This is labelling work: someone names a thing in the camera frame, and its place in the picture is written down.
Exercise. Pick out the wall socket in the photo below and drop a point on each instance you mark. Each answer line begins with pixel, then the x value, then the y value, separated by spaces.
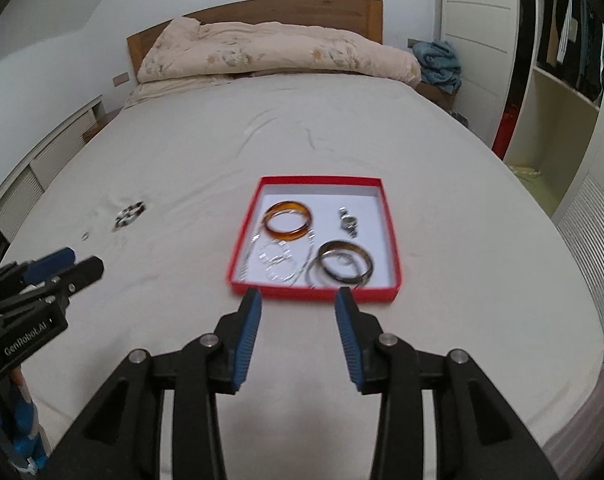
pixel 121 79

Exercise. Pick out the low white cabinet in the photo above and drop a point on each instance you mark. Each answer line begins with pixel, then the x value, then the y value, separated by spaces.
pixel 57 155

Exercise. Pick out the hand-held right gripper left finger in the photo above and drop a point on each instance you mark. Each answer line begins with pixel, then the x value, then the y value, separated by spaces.
pixel 244 340

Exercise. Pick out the blue cloth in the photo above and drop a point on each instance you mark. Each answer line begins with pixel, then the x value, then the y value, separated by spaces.
pixel 436 67

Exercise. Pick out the white wardrobe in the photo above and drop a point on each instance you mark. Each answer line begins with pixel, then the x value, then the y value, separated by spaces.
pixel 476 25

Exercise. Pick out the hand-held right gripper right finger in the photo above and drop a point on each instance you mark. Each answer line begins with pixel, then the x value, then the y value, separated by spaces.
pixel 352 340

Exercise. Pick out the red cardboard box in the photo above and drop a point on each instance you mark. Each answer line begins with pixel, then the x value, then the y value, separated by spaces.
pixel 302 293

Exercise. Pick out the amber bangle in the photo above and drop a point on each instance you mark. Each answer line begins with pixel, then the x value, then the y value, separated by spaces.
pixel 268 222

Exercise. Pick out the cream floral duvet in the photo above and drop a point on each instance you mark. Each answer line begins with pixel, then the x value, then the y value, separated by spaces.
pixel 282 50

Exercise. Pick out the wooden headboard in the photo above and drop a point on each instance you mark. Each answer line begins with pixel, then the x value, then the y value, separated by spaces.
pixel 282 10

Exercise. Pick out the yellow-green cloth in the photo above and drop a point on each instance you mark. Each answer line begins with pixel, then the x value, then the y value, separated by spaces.
pixel 524 171

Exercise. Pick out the dark brown bangle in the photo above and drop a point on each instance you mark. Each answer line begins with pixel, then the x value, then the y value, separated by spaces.
pixel 369 265

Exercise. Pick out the thin silver bangle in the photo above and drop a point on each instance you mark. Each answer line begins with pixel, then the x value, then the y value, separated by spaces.
pixel 309 274

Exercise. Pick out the silver wristwatch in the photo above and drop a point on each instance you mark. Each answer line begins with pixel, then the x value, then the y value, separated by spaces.
pixel 349 221

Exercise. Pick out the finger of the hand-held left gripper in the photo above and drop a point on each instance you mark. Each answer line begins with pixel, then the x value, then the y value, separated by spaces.
pixel 49 263
pixel 84 270

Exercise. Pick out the cream pillow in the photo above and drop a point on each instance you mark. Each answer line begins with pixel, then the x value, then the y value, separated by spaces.
pixel 157 90

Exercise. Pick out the row of hanging clothes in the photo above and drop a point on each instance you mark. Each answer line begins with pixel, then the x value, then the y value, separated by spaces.
pixel 556 20

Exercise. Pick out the white open shelf unit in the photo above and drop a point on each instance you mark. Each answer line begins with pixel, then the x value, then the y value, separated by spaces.
pixel 561 110

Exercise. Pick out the red bag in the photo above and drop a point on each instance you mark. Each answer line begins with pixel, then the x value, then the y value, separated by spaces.
pixel 506 132

